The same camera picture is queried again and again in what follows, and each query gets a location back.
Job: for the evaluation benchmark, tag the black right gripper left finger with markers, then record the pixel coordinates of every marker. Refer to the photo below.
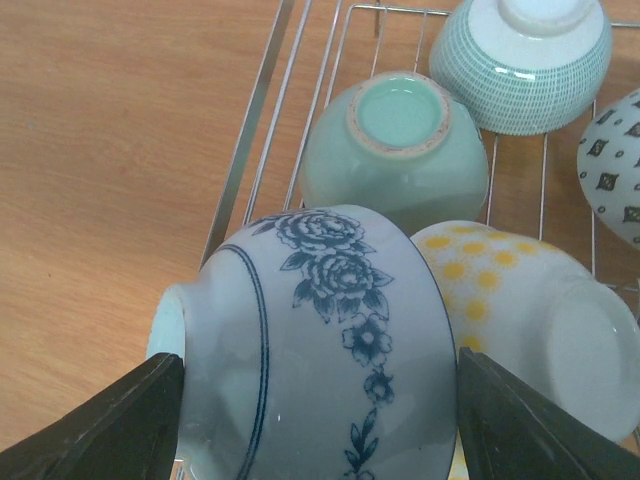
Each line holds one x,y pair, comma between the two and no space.
129,430

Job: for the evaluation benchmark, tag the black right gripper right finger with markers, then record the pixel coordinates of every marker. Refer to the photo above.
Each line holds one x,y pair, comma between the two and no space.
510,431

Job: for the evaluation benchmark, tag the yellow blue patterned bowl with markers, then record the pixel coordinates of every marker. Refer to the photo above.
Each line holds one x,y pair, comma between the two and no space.
539,313

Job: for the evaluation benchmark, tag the blue floral white bowl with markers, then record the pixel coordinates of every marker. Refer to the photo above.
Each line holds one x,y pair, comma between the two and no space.
316,345

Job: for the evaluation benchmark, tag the pink patterned bowl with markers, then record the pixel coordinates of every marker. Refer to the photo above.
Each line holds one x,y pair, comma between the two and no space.
608,167

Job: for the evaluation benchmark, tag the pale green bowl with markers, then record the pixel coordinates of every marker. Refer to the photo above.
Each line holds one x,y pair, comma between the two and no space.
401,145

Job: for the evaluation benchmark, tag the green ring patterned bowl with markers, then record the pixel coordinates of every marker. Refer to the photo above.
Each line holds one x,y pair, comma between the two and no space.
523,67

